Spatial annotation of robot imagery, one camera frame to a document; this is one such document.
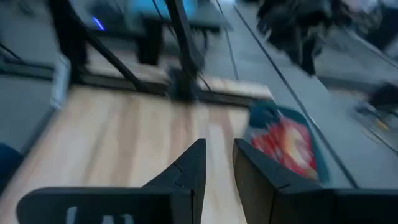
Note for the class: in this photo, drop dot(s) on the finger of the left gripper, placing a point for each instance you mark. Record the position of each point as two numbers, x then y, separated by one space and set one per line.
300 59
311 60

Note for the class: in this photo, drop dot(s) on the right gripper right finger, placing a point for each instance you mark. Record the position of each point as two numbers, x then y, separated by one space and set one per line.
264 193

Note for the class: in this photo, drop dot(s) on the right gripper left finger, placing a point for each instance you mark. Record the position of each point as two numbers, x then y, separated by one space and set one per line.
183 174

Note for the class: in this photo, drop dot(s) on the red popcorn bag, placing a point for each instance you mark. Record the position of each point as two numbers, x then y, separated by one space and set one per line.
289 146

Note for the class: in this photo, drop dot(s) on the teal plastic basket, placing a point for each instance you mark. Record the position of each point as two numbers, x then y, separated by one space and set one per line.
264 113

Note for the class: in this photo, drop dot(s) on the blue board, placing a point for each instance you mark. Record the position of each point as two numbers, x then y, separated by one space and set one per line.
143 6

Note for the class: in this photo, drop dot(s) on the black aluminium table frame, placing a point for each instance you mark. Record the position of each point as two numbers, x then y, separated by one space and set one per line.
102 81

